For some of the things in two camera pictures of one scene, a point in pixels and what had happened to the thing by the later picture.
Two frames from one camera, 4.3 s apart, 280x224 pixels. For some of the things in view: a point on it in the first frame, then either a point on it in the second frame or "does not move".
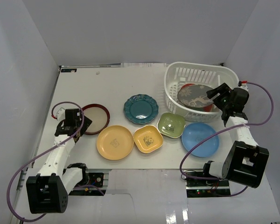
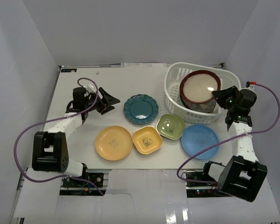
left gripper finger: [76, 136] → [108, 108]
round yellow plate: [115, 142] does not move
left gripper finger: [87, 122] → [108, 99]
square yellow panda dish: [148, 139] does not move
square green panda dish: [171, 124] does not move
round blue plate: [196, 133] does not move
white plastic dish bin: [207, 76] does not move
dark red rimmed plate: [99, 116] → [196, 86]
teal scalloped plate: [141, 109] does not move
